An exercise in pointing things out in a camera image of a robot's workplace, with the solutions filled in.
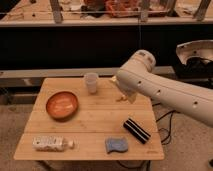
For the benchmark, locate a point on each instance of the black white striped block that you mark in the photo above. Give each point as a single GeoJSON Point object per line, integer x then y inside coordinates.
{"type": "Point", "coordinates": [138, 132]}

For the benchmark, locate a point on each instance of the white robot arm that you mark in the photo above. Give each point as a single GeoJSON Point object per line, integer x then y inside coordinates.
{"type": "Point", "coordinates": [135, 76]}

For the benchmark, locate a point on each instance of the blue sponge cloth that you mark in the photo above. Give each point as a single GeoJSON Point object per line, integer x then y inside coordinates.
{"type": "Point", "coordinates": [119, 145]}

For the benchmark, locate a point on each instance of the orange ceramic bowl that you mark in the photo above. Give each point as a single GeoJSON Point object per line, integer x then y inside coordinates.
{"type": "Point", "coordinates": [62, 105]}

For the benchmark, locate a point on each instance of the white plastic bottle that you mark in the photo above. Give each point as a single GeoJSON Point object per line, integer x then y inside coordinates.
{"type": "Point", "coordinates": [52, 143]}

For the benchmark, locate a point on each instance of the orange toy carrot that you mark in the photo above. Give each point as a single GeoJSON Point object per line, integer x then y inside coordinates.
{"type": "Point", "coordinates": [122, 98]}

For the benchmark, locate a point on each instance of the pale yellow gripper tip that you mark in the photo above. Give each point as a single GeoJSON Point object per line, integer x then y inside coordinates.
{"type": "Point", "coordinates": [131, 97]}

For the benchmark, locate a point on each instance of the wooden table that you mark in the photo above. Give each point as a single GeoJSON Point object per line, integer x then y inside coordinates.
{"type": "Point", "coordinates": [99, 117]}

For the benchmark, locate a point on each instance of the translucent plastic cup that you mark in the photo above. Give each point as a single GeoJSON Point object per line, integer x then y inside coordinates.
{"type": "Point", "coordinates": [91, 82]}

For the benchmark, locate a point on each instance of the white robot base shell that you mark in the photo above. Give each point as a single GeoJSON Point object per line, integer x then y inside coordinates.
{"type": "Point", "coordinates": [200, 48]}

